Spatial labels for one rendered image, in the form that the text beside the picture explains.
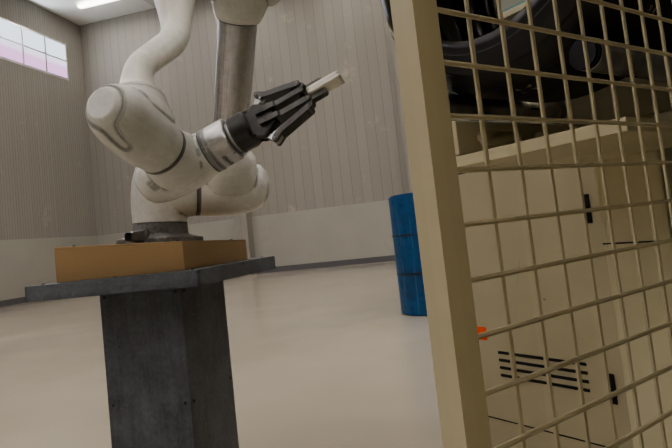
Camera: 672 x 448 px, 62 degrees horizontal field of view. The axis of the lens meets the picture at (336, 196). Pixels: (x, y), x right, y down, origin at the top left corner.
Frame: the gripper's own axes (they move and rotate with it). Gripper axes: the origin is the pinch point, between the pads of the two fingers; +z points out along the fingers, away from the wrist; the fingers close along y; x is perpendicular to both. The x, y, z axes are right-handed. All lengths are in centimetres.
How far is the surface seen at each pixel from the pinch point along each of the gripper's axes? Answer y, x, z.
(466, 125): 22.2, -0.1, 18.1
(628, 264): 49, -32, 35
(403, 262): -76, -337, -25
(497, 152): 31.2, 4.3, 19.1
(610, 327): 55, -67, 32
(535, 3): 20.0, 17.9, 32.2
